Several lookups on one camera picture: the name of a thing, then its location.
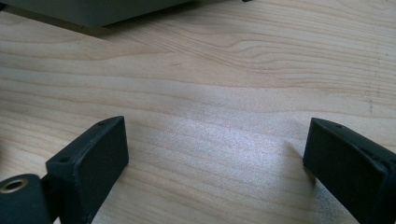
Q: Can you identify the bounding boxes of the dark grey spice rack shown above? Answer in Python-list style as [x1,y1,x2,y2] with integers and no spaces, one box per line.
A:
[0,0,195,29]

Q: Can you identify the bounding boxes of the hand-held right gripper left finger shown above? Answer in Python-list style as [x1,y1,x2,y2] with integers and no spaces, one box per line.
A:
[46,115,130,224]

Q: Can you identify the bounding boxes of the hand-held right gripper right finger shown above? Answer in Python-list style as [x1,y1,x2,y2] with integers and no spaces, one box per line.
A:
[303,117,396,224]

